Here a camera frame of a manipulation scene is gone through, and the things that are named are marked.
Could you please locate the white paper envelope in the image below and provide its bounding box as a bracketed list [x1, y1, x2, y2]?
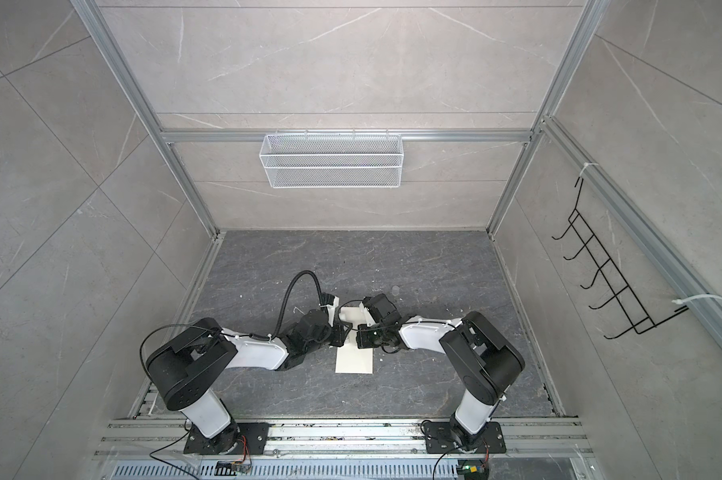
[335, 325, 373, 375]

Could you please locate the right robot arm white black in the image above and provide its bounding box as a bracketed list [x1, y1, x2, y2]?
[356, 294, 525, 451]

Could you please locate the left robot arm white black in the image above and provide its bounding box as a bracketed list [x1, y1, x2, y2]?
[140, 307, 351, 440]

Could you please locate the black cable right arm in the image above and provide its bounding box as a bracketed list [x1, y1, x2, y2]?
[333, 298, 368, 328]

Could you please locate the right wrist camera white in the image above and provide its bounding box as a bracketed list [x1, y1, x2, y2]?
[339, 306, 375, 326]

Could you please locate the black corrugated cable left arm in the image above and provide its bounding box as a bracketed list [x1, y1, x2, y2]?
[138, 269, 326, 385]

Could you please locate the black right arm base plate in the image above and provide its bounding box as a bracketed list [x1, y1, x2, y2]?
[419, 420, 507, 454]

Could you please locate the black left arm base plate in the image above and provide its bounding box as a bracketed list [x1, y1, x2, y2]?
[183, 422, 270, 455]

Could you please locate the white wire mesh basket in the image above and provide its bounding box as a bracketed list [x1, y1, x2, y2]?
[259, 135, 405, 189]

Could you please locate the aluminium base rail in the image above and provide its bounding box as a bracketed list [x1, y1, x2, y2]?
[93, 416, 594, 460]

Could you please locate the grey slotted cable duct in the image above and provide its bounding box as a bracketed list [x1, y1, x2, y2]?
[108, 458, 476, 480]

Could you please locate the black wire hook rack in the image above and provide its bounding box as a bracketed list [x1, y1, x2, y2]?
[551, 178, 689, 340]

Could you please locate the aluminium frame back rail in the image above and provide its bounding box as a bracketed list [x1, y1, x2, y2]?
[161, 128, 532, 143]

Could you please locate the aluminium frame rail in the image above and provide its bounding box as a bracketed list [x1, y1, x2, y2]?
[161, 128, 532, 143]
[541, 116, 722, 350]

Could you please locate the aluminium frame right rail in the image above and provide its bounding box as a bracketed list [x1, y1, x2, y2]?
[541, 116, 722, 350]

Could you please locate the aluminium frame right post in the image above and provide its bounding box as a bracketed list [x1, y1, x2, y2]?
[486, 0, 610, 241]

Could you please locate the aluminium frame post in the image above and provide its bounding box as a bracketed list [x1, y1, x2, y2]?
[71, 0, 220, 239]
[486, 0, 610, 241]

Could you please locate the aluminium frame left post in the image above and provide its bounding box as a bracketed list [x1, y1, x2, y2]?
[71, 0, 220, 239]

